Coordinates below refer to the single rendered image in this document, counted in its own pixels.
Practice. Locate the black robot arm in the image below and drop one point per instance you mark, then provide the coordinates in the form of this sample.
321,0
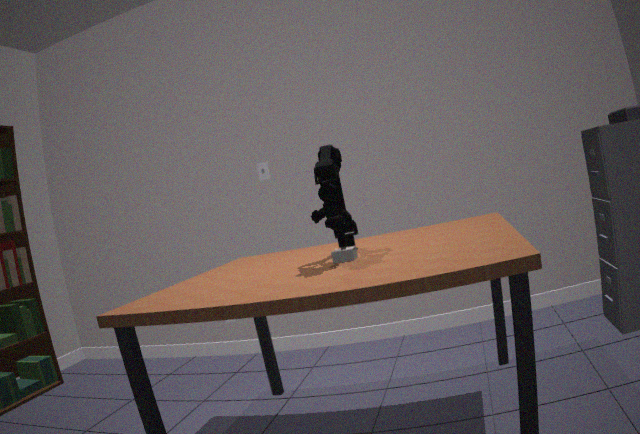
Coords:
326,174

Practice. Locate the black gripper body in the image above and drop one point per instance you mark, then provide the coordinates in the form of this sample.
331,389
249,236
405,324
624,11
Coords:
336,213

